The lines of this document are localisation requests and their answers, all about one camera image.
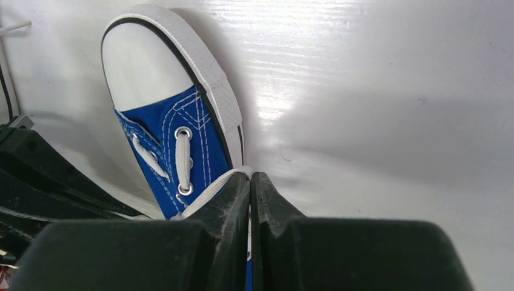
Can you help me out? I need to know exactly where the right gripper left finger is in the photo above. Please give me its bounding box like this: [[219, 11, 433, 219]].
[[10, 173, 250, 290]]

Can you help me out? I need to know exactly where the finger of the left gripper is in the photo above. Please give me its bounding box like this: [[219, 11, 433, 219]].
[[1, 125, 141, 219], [0, 169, 121, 258]]

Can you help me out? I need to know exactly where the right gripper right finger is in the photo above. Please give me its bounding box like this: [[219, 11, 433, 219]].
[[250, 172, 473, 290]]

